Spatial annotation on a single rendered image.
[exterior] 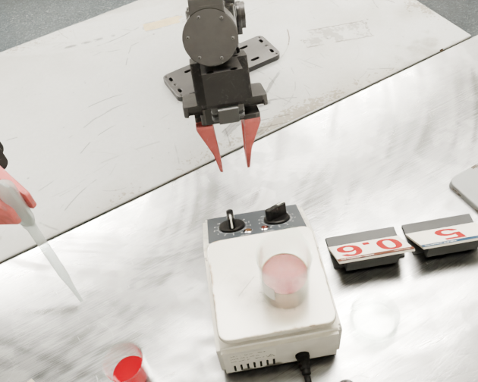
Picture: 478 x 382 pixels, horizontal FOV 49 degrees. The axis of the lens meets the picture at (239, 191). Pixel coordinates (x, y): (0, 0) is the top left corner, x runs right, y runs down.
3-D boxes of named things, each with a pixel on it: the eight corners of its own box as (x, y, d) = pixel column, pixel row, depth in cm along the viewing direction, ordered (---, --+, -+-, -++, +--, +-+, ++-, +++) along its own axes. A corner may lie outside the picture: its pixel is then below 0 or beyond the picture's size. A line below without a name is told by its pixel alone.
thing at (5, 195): (23, 220, 36) (-6, 176, 32) (38, 227, 35) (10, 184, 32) (17, 227, 36) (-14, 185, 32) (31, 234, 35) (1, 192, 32)
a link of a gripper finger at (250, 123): (268, 172, 67) (259, 100, 63) (212, 182, 67) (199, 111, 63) (261, 154, 73) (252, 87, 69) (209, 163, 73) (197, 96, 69)
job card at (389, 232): (325, 239, 68) (326, 220, 65) (393, 227, 69) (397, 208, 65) (337, 280, 65) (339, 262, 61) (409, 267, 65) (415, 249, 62)
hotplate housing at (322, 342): (204, 231, 71) (195, 194, 65) (300, 214, 71) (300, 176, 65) (225, 399, 57) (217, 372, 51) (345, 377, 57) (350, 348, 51)
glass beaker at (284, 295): (306, 321, 53) (306, 282, 46) (253, 310, 54) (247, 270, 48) (317, 270, 56) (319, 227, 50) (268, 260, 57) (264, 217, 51)
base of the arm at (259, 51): (280, 18, 86) (258, -1, 90) (171, 64, 81) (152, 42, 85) (281, 57, 93) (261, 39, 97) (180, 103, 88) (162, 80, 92)
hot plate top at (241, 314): (206, 245, 60) (205, 241, 59) (311, 227, 60) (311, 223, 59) (219, 345, 52) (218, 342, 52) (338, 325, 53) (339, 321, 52)
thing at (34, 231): (72, 302, 44) (-11, 186, 32) (79, 293, 45) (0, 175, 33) (83, 308, 44) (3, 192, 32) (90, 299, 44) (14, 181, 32)
